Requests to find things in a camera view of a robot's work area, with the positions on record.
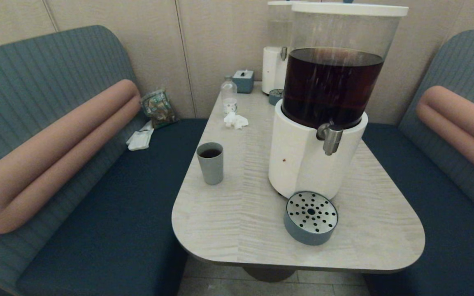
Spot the grey plastic cup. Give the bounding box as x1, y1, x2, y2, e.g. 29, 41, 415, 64
196, 142, 224, 185

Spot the metal tea dispenser tap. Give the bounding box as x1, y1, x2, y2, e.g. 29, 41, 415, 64
317, 122, 343, 156

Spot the crumpled white tissue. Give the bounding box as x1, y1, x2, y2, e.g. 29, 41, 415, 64
223, 112, 249, 130

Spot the clear plastic bottle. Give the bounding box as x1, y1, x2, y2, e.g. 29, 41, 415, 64
221, 76, 238, 114

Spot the small round drip tray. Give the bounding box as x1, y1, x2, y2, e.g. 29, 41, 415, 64
269, 88, 285, 106

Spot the large dark tea dispenser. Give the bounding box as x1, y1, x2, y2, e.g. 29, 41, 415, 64
268, 2, 409, 201

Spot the blue-grey tissue box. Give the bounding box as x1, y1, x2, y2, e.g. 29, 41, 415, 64
232, 69, 255, 94

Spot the white water dispenser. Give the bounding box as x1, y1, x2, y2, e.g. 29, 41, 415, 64
262, 1, 296, 95

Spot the colourful snack bag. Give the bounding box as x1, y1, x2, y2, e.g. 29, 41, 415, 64
140, 88, 179, 129

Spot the white napkin pack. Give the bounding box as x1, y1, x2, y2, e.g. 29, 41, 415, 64
126, 120, 155, 151

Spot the large round perforated drip tray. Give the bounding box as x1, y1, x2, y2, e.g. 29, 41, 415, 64
284, 191, 339, 246

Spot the dark blue bench seat cushion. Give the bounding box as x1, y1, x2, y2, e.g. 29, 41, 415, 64
15, 118, 209, 296
360, 123, 474, 296

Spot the pink bolster cushion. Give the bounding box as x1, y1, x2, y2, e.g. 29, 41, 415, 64
0, 79, 142, 235
416, 86, 474, 185

